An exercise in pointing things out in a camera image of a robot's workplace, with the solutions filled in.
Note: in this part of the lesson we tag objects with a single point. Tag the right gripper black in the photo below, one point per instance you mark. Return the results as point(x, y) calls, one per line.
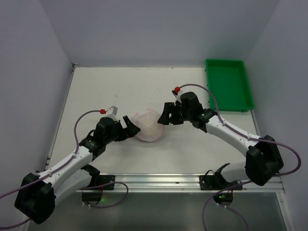
point(174, 114)

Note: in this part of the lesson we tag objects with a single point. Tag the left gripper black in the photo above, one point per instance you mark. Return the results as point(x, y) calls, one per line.
point(122, 131)

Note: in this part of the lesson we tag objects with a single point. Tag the white mesh laundry bag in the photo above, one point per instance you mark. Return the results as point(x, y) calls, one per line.
point(147, 121)

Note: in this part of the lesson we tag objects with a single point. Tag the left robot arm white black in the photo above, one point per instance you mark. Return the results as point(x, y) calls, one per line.
point(41, 193)

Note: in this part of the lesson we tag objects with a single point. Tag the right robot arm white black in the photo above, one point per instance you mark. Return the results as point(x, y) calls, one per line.
point(262, 157)

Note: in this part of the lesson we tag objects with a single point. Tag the green plastic tray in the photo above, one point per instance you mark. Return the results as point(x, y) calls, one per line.
point(227, 80)

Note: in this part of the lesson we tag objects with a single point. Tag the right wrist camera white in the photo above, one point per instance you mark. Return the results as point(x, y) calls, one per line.
point(177, 92)

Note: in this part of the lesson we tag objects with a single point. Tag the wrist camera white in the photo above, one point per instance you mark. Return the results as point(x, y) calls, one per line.
point(177, 92)
point(111, 113)

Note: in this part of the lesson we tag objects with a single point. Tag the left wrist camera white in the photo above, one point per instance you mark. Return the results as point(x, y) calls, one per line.
point(111, 113)

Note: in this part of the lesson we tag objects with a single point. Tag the aluminium rail front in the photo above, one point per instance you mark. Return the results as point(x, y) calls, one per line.
point(151, 183)

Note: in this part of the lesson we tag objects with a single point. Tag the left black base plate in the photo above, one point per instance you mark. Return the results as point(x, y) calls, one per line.
point(101, 182)

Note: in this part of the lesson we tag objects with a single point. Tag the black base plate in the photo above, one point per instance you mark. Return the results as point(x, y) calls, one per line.
point(214, 183)
point(101, 182)

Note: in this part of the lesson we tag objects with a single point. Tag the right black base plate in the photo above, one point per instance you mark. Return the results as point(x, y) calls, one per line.
point(214, 183)

